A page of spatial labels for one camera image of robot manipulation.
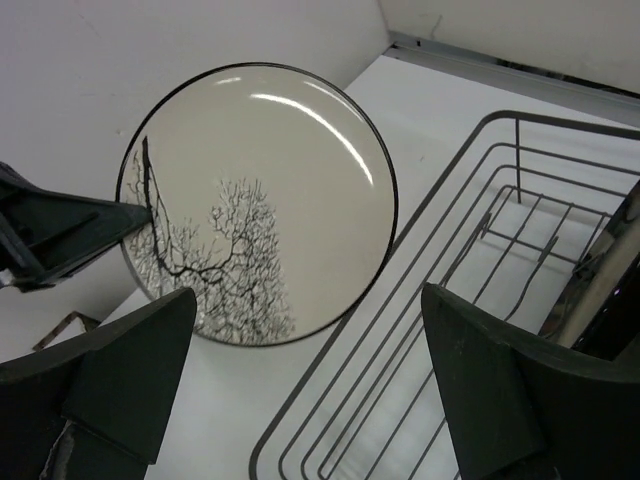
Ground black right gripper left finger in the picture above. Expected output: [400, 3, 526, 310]
[62, 288, 197, 465]

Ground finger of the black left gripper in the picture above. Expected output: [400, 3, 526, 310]
[1, 163, 151, 290]

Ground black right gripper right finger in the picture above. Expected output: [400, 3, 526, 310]
[421, 283, 545, 479]

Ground black rimmed patterned plate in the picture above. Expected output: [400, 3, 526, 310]
[538, 186, 639, 360]

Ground cream tree pattern plate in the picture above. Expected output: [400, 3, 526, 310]
[116, 62, 399, 348]

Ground grey wire dish rack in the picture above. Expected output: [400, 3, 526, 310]
[249, 110, 639, 479]

